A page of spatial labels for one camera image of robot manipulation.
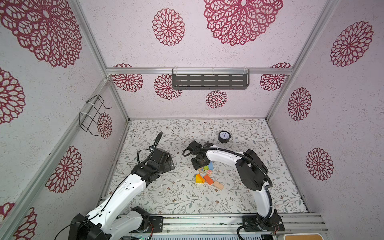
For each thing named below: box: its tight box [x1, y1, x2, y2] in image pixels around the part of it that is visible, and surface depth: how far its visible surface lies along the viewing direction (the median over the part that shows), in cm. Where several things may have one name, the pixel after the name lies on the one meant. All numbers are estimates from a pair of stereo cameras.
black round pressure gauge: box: [217, 130, 232, 143], surface depth 108 cm
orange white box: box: [283, 233, 324, 240], surface depth 67 cm
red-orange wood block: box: [204, 174, 214, 186], surface depth 91 cm
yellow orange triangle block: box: [195, 173, 205, 184], surface depth 89 cm
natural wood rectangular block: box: [213, 180, 224, 191], surface depth 88 cm
